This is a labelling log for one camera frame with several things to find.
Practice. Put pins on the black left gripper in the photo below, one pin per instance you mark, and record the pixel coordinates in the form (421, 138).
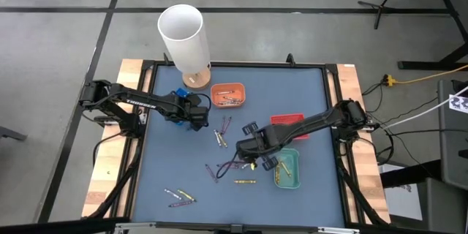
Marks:
(194, 111)

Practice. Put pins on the black tripod stand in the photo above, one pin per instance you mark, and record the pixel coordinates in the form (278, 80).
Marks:
(380, 7)

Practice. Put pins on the yellow crayon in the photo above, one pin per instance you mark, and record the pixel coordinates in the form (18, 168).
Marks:
(186, 195)
(285, 168)
(222, 140)
(244, 181)
(278, 174)

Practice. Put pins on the blue plastic basket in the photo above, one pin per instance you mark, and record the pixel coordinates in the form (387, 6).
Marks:
(181, 92)

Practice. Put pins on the black-and-white marker tag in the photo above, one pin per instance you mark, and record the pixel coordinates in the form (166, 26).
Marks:
(460, 104)

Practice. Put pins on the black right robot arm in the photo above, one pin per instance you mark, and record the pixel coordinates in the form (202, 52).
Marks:
(314, 122)

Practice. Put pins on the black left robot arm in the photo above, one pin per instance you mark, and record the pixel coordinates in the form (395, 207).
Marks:
(139, 102)

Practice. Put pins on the teal plastic bin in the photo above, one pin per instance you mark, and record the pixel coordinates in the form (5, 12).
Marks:
(292, 180)

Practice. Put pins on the orange plastic bin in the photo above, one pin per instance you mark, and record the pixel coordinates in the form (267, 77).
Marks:
(239, 88)

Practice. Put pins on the grey stand foot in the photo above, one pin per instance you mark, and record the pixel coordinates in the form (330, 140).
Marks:
(11, 133)

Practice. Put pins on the black aluminium table frame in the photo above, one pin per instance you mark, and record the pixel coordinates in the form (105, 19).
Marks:
(234, 64)

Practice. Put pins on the white box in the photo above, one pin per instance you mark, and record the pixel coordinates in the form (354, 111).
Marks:
(402, 201)

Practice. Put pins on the white crayon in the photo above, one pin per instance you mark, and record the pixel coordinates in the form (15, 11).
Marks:
(217, 137)
(232, 98)
(228, 103)
(225, 92)
(172, 194)
(245, 166)

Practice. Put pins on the blue-grey table mat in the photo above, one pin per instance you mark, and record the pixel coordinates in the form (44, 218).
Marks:
(256, 204)

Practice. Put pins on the black frame knob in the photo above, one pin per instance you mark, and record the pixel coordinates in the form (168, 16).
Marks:
(290, 58)

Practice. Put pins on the red plastic basket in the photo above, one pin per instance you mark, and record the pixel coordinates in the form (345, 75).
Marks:
(289, 118)

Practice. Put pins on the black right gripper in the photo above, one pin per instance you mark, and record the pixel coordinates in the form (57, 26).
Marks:
(259, 144)

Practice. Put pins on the black rig crossbeam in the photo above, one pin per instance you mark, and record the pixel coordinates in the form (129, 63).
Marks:
(55, 226)

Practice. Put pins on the grey equipment cart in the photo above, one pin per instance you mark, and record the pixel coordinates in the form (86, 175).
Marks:
(453, 146)

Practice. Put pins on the white shade wooden-base lamp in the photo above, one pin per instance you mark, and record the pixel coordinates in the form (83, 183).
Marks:
(183, 44)

